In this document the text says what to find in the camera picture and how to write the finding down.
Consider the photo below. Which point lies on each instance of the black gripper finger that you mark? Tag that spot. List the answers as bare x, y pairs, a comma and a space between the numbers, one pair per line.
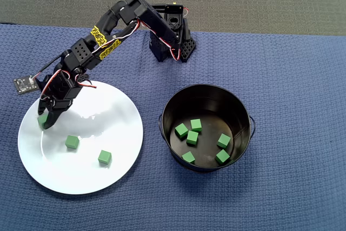
55, 117
42, 108

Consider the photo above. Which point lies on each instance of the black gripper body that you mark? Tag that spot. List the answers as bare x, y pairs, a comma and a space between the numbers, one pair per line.
60, 104

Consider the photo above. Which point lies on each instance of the green cube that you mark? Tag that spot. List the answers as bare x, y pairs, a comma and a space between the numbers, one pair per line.
42, 120
192, 137
222, 156
104, 157
223, 141
196, 125
72, 142
188, 157
181, 130

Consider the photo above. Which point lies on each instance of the white round plate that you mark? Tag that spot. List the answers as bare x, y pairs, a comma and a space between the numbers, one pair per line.
108, 122

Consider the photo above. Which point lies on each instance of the black metal bucket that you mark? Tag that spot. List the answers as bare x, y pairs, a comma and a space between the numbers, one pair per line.
238, 112

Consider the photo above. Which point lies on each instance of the blue woven cloth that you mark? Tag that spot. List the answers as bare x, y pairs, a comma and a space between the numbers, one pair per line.
283, 106

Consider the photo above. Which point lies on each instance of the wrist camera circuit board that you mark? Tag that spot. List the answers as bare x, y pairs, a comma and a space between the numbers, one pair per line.
25, 84

